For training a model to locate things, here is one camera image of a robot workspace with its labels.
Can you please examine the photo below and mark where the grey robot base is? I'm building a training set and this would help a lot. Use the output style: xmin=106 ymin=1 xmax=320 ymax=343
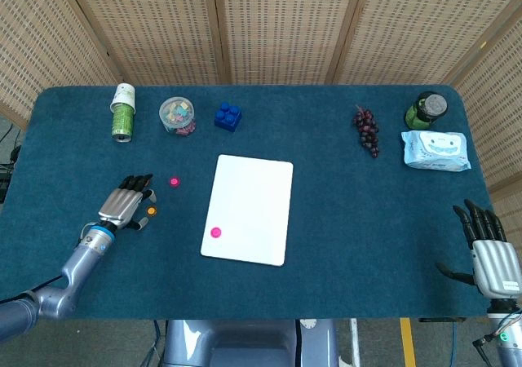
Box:
xmin=162 ymin=319 xmax=340 ymax=367

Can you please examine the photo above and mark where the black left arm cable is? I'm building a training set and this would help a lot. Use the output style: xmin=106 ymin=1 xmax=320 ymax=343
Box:
xmin=0 ymin=275 xmax=67 ymax=305

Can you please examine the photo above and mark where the clear jar of clips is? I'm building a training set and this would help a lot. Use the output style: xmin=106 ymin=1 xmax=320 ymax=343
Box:
xmin=158 ymin=96 xmax=197 ymax=137

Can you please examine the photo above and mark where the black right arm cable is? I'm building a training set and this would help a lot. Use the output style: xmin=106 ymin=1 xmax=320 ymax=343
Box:
xmin=471 ymin=333 xmax=501 ymax=367

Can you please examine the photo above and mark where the white table leg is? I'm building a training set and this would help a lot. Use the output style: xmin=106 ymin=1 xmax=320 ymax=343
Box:
xmin=349 ymin=319 xmax=362 ymax=367

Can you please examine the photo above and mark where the green jar with lid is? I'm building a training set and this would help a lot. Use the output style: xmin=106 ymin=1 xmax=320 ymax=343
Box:
xmin=404 ymin=91 xmax=449 ymax=130

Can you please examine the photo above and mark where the blue building block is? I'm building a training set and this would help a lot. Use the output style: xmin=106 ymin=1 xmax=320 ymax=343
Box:
xmin=214 ymin=102 xmax=243 ymax=134

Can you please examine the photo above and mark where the light blue wet wipes pack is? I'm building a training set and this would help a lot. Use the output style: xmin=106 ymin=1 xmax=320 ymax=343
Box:
xmin=400 ymin=130 xmax=472 ymax=173

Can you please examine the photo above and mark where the green drink can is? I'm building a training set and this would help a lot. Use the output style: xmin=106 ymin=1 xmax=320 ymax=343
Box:
xmin=111 ymin=102 xmax=135 ymax=144

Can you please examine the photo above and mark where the white paper cup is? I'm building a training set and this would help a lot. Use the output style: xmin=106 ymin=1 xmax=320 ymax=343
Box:
xmin=108 ymin=82 xmax=136 ymax=113

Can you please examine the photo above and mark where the black background equipment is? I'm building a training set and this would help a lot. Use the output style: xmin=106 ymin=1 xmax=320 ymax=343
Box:
xmin=0 ymin=122 xmax=24 ymax=195

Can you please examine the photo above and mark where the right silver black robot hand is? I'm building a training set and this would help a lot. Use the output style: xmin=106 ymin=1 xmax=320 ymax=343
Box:
xmin=435 ymin=198 xmax=522 ymax=301

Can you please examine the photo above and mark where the bamboo folding screen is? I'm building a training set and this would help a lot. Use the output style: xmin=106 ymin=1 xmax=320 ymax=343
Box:
xmin=0 ymin=0 xmax=522 ymax=197

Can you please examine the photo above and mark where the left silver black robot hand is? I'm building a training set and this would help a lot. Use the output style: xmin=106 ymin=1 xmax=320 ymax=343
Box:
xmin=97 ymin=173 xmax=158 ymax=232

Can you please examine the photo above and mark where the black under-table bracket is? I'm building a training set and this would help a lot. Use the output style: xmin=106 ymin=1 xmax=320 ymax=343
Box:
xmin=418 ymin=316 xmax=467 ymax=324

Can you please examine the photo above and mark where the white rectangular board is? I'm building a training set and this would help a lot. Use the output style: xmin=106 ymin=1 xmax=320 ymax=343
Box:
xmin=200 ymin=153 xmax=294 ymax=268

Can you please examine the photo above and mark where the blue floor cable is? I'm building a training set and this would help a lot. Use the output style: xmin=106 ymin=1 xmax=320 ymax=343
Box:
xmin=449 ymin=321 xmax=458 ymax=367
xmin=140 ymin=320 xmax=165 ymax=367

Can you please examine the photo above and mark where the dark red grape bunch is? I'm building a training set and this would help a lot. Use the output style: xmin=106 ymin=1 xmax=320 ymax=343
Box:
xmin=352 ymin=104 xmax=381 ymax=159

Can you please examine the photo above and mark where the blue table cloth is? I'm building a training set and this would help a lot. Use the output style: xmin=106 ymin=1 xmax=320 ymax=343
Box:
xmin=0 ymin=84 xmax=497 ymax=321

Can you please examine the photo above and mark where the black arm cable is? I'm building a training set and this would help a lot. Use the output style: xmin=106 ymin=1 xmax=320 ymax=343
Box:
xmin=471 ymin=333 xmax=501 ymax=367
xmin=0 ymin=275 xmax=67 ymax=305

